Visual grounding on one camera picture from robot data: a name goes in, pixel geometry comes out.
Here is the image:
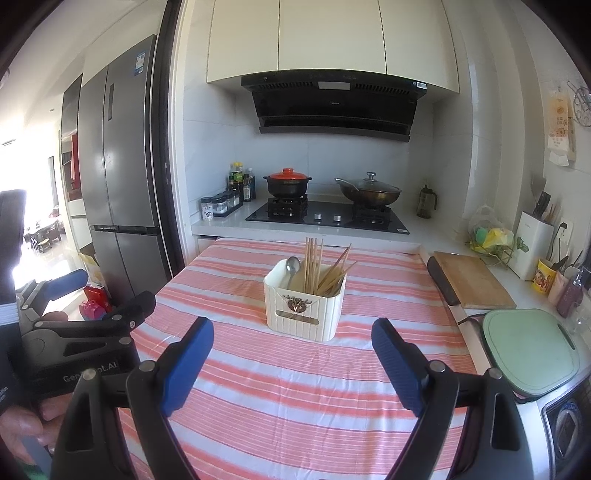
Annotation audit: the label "hanging paper wall calendar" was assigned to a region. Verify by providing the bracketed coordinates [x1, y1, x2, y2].
[549, 88, 578, 166]

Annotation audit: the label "bunch of wooden chopsticks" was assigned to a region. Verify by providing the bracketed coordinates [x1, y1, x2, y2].
[304, 237, 358, 296]

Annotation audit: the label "black gas stove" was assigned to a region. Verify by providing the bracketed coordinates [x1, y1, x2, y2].
[246, 194, 411, 234]

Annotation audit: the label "yellow printed cup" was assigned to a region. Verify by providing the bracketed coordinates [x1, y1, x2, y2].
[533, 258, 557, 295]

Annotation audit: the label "clear bag yellow green contents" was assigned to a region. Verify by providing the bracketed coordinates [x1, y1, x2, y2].
[466, 205, 515, 266]

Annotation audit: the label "grey refrigerator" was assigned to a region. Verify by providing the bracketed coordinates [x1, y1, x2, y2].
[76, 34, 174, 301]

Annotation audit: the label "white knife block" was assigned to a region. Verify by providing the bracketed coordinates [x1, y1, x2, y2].
[508, 211, 555, 280]

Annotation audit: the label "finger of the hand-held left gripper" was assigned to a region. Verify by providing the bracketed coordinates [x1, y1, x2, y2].
[23, 291, 157, 344]
[16, 271, 88, 324]

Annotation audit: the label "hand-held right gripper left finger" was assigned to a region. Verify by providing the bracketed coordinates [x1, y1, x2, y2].
[53, 316, 215, 480]

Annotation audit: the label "cream plastic utensil holder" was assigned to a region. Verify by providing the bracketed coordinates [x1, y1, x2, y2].
[263, 258, 347, 343]

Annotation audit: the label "purple bottle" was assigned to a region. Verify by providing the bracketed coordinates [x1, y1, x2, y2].
[558, 268, 588, 319]

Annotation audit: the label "wooden living room furniture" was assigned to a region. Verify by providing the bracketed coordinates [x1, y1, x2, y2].
[23, 217, 63, 254]

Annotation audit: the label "white wall cabinets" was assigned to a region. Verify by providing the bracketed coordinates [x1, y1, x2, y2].
[206, 0, 461, 95]

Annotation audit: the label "wok with glass lid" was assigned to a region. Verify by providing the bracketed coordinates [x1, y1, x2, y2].
[335, 172, 402, 207]

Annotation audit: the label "black pot red lid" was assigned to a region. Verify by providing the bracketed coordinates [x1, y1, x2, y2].
[263, 168, 312, 199]

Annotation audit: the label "pink white striped tablecloth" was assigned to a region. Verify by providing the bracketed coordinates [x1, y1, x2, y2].
[117, 237, 478, 480]

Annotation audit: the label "wire wall rack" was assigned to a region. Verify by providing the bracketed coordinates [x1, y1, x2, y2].
[567, 80, 591, 127]

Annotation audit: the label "black-handled knives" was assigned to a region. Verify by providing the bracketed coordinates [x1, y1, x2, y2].
[533, 191, 553, 221]

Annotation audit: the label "silver kitchen appliance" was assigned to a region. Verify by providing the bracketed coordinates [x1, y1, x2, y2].
[540, 383, 591, 480]

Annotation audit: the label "clear spice jar rack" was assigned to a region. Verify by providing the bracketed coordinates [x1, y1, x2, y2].
[213, 189, 244, 217]

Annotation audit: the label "black range hood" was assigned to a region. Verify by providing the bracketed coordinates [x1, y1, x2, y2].
[241, 70, 428, 143]

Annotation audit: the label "pink cup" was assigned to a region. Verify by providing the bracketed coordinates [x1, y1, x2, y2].
[549, 270, 571, 305]

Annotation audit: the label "wooden cutting board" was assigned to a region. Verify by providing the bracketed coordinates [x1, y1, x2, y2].
[434, 251, 517, 310]

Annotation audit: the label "person's left hand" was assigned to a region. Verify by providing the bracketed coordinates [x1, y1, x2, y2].
[0, 396, 70, 462]

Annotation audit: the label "red gift box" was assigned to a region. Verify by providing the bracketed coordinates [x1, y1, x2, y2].
[83, 285, 114, 311]

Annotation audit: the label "yellow-cap sauce bottle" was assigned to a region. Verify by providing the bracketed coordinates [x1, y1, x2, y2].
[229, 161, 245, 204]

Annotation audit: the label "dark glass pitcher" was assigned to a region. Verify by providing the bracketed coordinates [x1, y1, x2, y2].
[417, 185, 438, 219]

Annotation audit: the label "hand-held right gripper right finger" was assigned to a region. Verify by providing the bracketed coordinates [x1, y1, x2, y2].
[372, 318, 536, 480]

